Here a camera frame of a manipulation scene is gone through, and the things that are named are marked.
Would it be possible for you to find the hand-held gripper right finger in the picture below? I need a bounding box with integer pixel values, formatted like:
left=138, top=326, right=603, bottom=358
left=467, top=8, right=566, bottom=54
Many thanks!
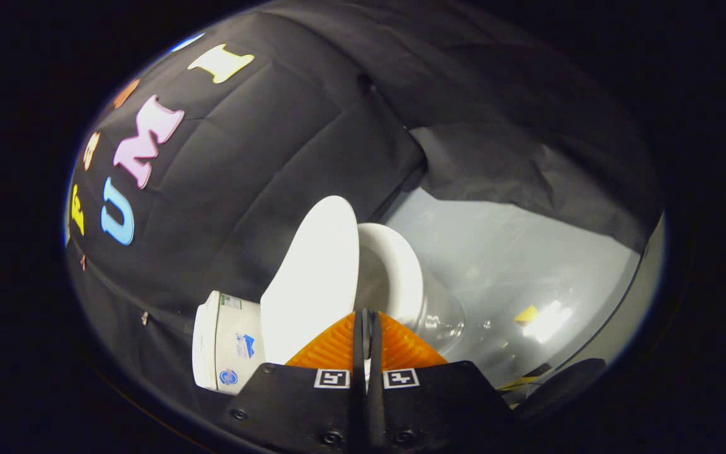
left=366, top=309, right=516, bottom=454

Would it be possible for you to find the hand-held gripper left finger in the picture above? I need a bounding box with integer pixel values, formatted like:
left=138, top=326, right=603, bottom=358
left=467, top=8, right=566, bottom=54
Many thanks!
left=228, top=309, right=370, bottom=454

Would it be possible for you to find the yellow black striped floor tape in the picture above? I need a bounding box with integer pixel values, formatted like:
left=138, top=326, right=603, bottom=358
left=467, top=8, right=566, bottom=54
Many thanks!
left=497, top=363, right=553, bottom=393

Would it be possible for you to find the dark cloth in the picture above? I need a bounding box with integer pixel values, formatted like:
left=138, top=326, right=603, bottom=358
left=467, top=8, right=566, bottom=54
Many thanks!
left=513, top=358, right=608, bottom=424

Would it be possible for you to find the black backdrop cloth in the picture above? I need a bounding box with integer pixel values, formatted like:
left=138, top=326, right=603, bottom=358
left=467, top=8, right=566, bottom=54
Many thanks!
left=64, top=0, right=664, bottom=431

